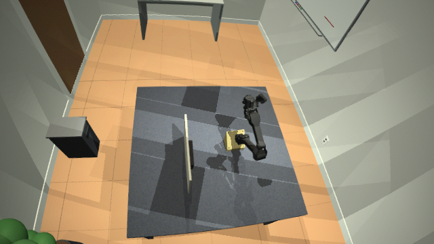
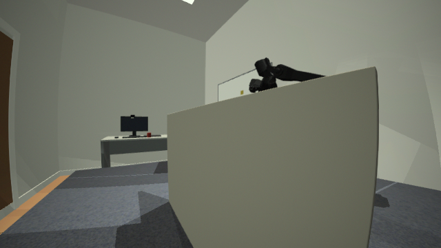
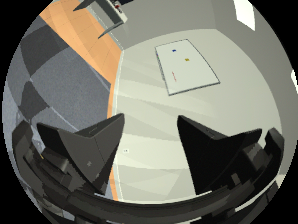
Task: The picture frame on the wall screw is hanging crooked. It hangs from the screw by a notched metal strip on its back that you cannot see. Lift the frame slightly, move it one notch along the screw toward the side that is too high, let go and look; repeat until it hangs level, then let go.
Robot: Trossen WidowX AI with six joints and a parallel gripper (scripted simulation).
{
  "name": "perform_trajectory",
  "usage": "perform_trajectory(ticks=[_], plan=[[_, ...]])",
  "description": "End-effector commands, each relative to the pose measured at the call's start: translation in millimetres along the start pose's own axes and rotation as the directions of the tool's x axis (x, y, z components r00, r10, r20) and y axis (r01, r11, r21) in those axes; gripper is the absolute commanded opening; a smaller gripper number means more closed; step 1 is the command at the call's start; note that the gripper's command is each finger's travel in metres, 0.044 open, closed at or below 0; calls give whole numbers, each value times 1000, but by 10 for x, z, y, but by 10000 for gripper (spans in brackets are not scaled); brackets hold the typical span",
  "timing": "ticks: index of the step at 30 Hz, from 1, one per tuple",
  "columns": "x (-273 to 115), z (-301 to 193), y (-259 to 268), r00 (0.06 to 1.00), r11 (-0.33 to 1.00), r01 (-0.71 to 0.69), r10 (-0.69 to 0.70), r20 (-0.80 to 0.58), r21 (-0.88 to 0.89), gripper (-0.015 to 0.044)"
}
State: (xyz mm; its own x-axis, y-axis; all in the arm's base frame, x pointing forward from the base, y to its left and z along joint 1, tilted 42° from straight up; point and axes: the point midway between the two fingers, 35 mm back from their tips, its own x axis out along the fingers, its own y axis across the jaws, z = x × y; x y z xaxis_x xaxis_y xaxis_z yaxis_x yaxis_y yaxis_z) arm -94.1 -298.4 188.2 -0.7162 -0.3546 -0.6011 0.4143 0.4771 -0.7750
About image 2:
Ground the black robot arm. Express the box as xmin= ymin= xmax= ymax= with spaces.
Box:
xmin=249 ymin=57 xmax=325 ymax=93

